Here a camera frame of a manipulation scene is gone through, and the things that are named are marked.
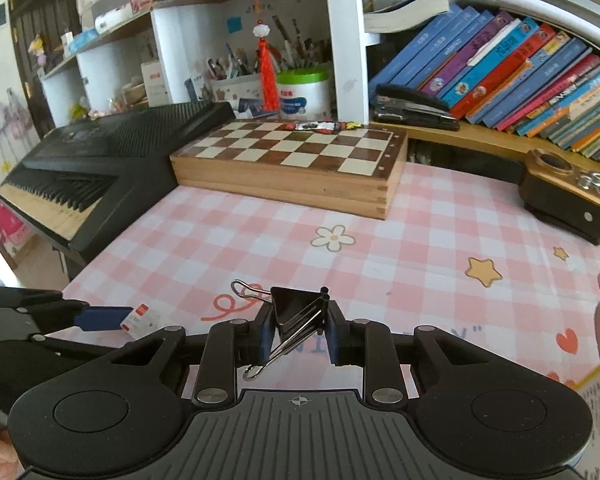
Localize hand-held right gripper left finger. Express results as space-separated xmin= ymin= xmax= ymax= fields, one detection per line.
xmin=100 ymin=301 xmax=277 ymax=407

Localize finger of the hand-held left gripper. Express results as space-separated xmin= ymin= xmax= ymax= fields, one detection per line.
xmin=27 ymin=332 xmax=126 ymax=361
xmin=15 ymin=287 xmax=135 ymax=334

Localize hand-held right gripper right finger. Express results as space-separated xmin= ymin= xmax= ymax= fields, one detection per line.
xmin=324 ymin=301 xmax=486 ymax=405

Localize black binder clip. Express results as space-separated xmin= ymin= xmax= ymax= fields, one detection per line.
xmin=230 ymin=280 xmax=331 ymax=381

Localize white card packet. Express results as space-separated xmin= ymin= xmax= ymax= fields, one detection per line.
xmin=121 ymin=304 xmax=161 ymax=333

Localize black keyboard stand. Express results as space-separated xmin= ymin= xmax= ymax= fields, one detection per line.
xmin=40 ymin=237 xmax=88 ymax=283

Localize pink bag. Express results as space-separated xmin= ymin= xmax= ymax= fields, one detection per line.
xmin=0 ymin=200 xmax=33 ymax=256

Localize black electronic keyboard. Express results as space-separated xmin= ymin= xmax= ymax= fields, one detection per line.
xmin=0 ymin=101 xmax=237 ymax=266

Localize wooden chess board box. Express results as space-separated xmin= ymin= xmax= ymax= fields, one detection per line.
xmin=169 ymin=120 xmax=409 ymax=221

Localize hanging purple bags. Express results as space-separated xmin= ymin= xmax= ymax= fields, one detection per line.
xmin=0 ymin=95 xmax=28 ymax=136

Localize red printed candy wrapper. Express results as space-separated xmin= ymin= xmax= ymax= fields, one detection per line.
xmin=280 ymin=119 xmax=363 ymax=133

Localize white tub with green lid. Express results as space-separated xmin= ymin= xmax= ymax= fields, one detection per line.
xmin=276 ymin=67 xmax=332 ymax=118

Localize white box with red label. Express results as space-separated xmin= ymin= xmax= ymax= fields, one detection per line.
xmin=140 ymin=60 xmax=173 ymax=107

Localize black stapler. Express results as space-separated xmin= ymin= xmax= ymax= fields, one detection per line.
xmin=372 ymin=84 xmax=460 ymax=132

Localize white pen holder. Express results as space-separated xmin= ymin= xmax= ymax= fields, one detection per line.
xmin=210 ymin=72 xmax=266 ymax=111

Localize blue and white packet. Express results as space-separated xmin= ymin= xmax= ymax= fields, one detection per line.
xmin=184 ymin=76 xmax=213 ymax=103

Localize red tassel ornament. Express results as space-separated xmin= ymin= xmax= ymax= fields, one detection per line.
xmin=250 ymin=0 xmax=282 ymax=113

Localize brown and black device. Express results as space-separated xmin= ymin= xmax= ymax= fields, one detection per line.
xmin=517 ymin=149 xmax=600 ymax=246

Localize blue wipes pack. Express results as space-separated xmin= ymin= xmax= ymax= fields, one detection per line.
xmin=62 ymin=27 xmax=98 ymax=56

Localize bunch of pens and brushes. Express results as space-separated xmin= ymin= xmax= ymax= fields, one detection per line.
xmin=207 ymin=15 xmax=331 ymax=81

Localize white bookshelf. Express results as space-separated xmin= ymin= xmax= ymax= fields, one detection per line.
xmin=40 ymin=0 xmax=600 ymax=191

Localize dark wooden door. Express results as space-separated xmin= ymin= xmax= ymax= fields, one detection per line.
xmin=7 ymin=0 xmax=81 ymax=131

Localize row of tall picture books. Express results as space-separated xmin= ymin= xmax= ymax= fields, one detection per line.
xmin=369 ymin=4 xmax=600 ymax=163

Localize thick grey lying book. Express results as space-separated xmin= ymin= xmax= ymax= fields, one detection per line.
xmin=364 ymin=0 xmax=451 ymax=36

